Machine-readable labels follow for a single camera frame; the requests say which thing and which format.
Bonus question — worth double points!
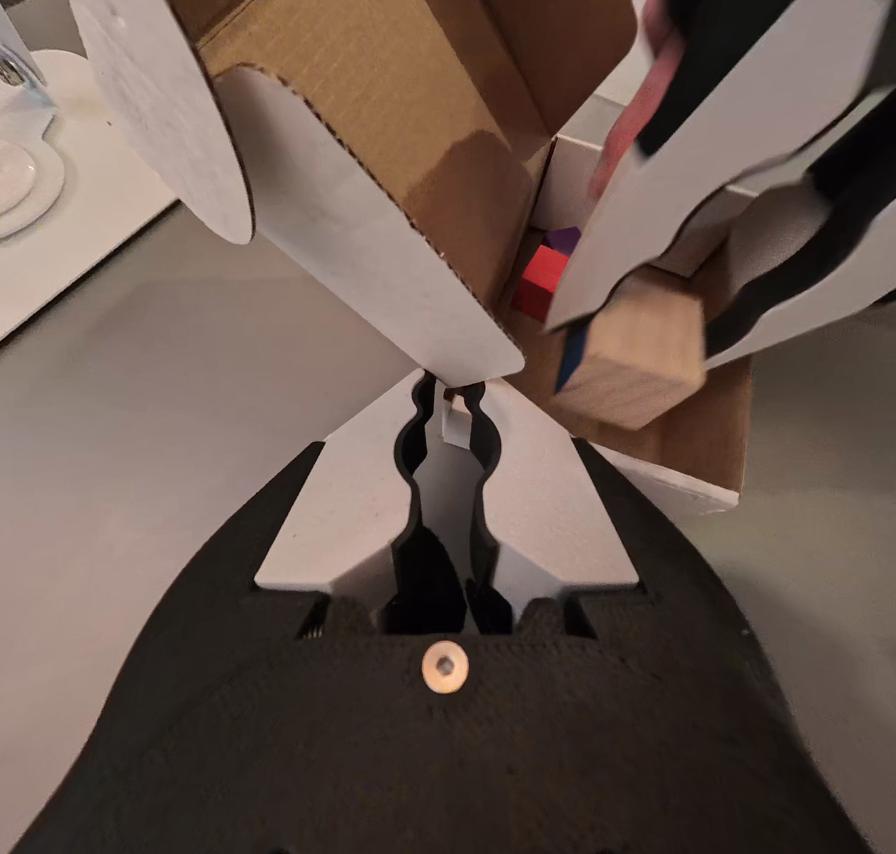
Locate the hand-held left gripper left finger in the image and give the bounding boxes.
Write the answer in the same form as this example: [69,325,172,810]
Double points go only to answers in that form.
[255,369,431,634]

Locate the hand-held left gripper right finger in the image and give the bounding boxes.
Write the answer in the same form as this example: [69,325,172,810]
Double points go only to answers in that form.
[442,380,641,634]

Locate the wooden cube with blue face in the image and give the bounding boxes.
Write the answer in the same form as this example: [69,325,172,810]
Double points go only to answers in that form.
[555,266,708,431]

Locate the red cube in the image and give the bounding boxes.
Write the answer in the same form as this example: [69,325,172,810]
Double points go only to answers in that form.
[511,244,571,323]

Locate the person's right hand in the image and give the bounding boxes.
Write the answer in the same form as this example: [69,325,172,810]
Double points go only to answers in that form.
[588,0,687,202]

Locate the white cardboard box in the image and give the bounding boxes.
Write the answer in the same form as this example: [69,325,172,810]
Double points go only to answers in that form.
[56,0,755,517]

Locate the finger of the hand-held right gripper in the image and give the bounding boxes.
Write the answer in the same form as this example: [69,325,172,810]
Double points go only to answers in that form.
[703,91,896,371]
[542,0,896,332]

